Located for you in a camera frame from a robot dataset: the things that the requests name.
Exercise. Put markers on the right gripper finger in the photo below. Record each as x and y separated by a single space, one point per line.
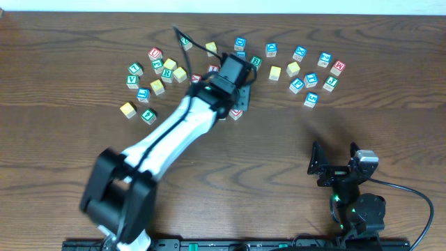
318 162
354 148

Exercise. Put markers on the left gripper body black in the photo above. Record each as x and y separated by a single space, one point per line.
242 98

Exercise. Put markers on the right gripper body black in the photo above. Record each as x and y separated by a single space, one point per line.
339 173

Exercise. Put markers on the red u block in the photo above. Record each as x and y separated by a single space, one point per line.
155 54
235 114

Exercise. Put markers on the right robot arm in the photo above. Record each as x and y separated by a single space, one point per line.
361 215

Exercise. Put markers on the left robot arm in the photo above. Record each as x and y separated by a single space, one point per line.
121 191

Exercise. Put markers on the red I block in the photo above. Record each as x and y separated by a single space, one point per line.
213 69

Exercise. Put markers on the red A block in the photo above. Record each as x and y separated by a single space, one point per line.
195 78

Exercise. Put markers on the blue L block centre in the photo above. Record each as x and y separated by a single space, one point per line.
241 54

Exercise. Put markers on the blue l block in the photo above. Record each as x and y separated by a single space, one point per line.
241 54
143 95

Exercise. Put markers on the yellow block beside R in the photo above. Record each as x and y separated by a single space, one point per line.
180 74

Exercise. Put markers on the green B block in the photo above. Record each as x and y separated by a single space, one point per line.
256 61

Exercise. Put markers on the yellow O block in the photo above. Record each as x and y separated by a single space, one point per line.
211 49

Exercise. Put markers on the yellow block centre right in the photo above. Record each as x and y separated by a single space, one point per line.
275 72

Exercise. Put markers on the blue D block upper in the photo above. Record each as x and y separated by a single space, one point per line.
239 44

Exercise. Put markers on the blue d block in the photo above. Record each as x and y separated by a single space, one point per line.
271 49
239 44

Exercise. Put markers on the green Z block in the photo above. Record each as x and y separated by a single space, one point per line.
185 43

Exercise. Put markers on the yellow block upper left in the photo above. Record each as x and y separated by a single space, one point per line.
170 64

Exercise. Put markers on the green R block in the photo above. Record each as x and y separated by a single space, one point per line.
167 75

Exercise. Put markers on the blue P block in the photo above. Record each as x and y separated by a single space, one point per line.
296 85

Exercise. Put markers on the blue S block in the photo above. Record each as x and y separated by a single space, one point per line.
311 100

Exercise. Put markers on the blue D block right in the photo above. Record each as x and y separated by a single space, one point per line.
271 49

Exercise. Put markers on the yellow block middle left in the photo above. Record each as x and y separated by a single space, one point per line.
157 87

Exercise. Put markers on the green J block left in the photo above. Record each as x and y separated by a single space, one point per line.
158 66

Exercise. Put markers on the green j block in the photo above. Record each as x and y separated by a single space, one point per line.
158 66
330 83

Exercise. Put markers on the green J block right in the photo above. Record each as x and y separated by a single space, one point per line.
330 83

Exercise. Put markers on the blue E block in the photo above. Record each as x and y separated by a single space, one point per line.
310 80

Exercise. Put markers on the green 4 block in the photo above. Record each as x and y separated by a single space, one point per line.
148 116

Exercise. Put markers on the blue L block left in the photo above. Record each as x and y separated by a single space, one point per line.
143 95

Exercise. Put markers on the blue X block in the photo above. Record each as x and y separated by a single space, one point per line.
299 53

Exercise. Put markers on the red M block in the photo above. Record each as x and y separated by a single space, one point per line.
337 68

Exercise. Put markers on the green L block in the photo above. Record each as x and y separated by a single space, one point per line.
136 69

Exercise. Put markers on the green V block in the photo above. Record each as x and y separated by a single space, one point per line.
132 81

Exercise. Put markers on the blue Z block right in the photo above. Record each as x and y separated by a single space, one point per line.
324 60

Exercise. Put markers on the yellow block lower left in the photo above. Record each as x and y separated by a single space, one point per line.
128 109

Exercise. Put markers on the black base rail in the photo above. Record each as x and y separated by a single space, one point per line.
305 243

